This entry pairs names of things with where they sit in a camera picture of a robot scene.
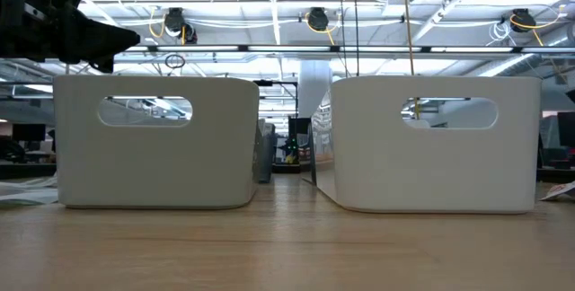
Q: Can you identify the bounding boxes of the red-white ointment packet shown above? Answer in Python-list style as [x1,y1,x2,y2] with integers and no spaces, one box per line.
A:
[540,181,575,202]

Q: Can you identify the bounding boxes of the black ceiling cable reel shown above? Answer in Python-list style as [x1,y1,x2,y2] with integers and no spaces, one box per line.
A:
[163,6,199,45]
[307,6,331,31]
[510,7,534,32]

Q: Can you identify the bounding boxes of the white bandage wrapper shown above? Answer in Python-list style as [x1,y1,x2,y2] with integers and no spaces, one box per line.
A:
[0,186,59,206]
[0,174,58,188]

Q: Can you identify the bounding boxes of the white building column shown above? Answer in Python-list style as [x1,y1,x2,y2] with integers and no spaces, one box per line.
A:
[297,59,333,119]

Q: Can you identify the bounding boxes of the black monitor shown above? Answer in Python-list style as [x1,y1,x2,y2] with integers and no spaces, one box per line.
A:
[12,122,48,143]
[556,110,575,147]

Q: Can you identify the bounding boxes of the grey plastic bin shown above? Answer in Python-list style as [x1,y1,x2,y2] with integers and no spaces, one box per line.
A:
[52,74,261,210]

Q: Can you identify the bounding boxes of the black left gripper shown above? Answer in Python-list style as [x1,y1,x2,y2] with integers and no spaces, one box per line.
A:
[0,0,142,75]

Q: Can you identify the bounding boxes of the green-striped bandage wrapper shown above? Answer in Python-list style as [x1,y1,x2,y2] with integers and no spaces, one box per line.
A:
[0,197,32,209]

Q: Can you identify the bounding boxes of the thin black straight cable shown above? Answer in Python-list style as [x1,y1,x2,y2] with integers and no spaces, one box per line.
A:
[352,0,360,77]

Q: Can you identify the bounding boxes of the brown translucent plastic bin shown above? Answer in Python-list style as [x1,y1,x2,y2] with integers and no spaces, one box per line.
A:
[254,119,277,183]

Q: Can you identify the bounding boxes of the white plastic bin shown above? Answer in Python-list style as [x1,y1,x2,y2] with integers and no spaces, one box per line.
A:
[314,75,544,215]

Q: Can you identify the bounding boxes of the long ceiling light rail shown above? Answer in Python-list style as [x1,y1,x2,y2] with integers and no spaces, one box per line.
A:
[111,43,575,55]

